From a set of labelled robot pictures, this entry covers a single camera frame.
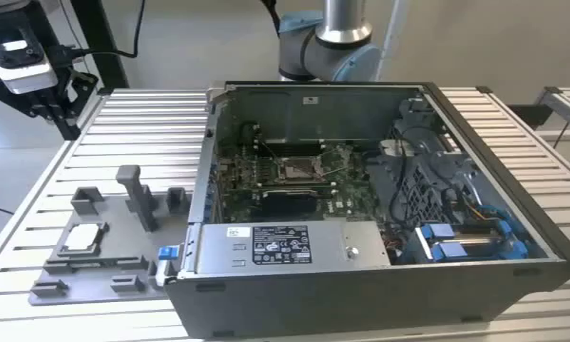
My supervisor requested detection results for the black open PC case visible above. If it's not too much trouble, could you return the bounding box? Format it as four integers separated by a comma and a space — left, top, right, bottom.
164, 81, 570, 339

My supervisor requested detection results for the black graphics card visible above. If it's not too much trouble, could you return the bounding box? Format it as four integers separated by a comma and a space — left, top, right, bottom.
258, 188, 323, 220

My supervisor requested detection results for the silver square CPU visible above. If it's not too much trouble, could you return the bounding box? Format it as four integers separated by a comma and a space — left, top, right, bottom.
64, 223, 104, 251

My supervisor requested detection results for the silver metal bracket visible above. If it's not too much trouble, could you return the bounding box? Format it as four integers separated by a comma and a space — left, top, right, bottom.
379, 140, 414, 158

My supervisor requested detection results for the metal socket cover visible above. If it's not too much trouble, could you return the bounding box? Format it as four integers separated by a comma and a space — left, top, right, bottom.
312, 147, 356, 178

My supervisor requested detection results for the grey blue drive cage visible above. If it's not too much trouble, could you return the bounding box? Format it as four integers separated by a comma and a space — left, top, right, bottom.
366, 98, 552, 265

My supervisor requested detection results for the white upright pole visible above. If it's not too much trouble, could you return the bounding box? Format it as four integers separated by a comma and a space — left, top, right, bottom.
379, 0, 407, 83

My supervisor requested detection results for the aluminium rail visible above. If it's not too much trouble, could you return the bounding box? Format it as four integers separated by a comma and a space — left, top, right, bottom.
535, 85, 570, 133

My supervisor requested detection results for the CPU socket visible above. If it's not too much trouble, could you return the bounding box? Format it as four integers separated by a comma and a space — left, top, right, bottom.
278, 156, 326, 183

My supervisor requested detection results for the thin metal locking lever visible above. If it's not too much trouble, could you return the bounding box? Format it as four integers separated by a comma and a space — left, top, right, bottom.
260, 139, 284, 161

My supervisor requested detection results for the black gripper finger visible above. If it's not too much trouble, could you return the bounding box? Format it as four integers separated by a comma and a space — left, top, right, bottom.
0, 76, 70, 140
62, 70, 100, 140

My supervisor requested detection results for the hard disk in blue carrier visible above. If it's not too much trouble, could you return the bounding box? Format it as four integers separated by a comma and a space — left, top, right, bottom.
420, 223, 459, 240
147, 244, 182, 288
430, 241, 471, 264

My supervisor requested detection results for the black wire inside case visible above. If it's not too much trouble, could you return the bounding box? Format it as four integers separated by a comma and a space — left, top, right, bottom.
388, 126, 451, 226

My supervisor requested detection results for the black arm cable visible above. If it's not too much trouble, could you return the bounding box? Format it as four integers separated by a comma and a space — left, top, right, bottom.
259, 0, 284, 35

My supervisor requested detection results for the black camera cable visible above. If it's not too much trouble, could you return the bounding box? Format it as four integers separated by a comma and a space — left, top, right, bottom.
47, 0, 148, 68

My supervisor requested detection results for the silver and black camera box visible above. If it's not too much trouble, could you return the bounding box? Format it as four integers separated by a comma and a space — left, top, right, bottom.
0, 19, 60, 95

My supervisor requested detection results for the grey parts rack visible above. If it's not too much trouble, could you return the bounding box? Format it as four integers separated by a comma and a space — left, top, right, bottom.
28, 164, 196, 307

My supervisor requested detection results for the blue wire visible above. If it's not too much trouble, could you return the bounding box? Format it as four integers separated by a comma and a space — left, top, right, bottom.
475, 202, 512, 224

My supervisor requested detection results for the black frame post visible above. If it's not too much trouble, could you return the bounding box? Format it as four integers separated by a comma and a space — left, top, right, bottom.
71, 0, 131, 89

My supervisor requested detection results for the silver power supply unit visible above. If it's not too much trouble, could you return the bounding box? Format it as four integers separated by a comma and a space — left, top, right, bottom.
190, 220, 394, 276

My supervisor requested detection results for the green motherboard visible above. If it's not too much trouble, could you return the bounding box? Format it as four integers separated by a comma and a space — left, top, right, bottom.
216, 141, 392, 229

